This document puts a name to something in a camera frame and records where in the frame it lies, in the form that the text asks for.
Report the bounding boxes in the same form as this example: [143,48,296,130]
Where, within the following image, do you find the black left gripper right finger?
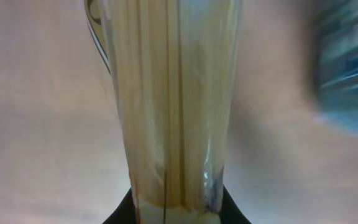
[219,187,251,224]

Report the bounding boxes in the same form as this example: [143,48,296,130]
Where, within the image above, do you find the red spaghetti packet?
[84,0,242,223]

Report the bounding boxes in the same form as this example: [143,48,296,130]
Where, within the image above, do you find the grey plastic basket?
[313,0,358,135]

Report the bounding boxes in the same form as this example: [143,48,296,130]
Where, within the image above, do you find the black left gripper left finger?
[103,189,135,224]

